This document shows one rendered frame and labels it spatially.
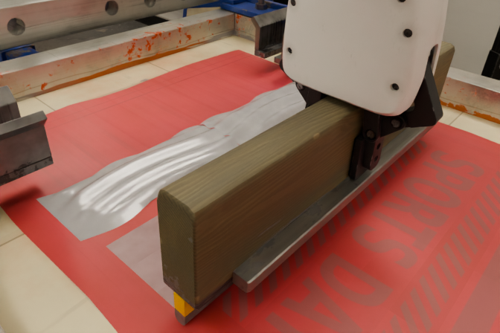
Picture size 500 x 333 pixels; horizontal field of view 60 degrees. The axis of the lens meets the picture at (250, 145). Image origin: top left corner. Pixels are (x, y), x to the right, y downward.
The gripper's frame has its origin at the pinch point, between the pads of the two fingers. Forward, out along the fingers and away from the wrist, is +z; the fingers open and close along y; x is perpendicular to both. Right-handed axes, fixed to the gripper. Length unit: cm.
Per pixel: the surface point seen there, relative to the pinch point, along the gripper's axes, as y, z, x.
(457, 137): 4.4, 6.9, 17.9
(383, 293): 8.2, 4.9, -7.2
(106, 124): -24.4, 5.3, -7.5
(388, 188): 3.1, 5.8, 3.9
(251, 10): -32.4, 3.1, 25.4
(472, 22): -42, 55, 196
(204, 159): -11.7, 5.0, -5.0
